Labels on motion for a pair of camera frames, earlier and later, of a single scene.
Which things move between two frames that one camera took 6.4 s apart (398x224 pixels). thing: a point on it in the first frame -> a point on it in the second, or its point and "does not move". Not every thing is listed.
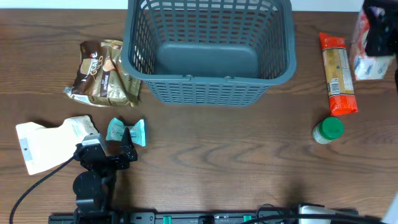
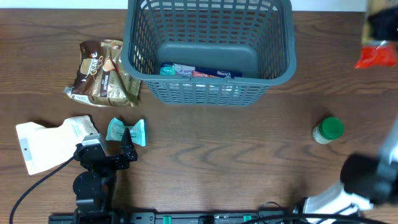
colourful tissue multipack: (369, 66) -> (166, 68)
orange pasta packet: (339, 74) -> (377, 56)
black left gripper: (109, 158) does not move
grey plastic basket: (209, 53) does not move
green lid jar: (330, 128) does not move
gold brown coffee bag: (101, 79) does not move
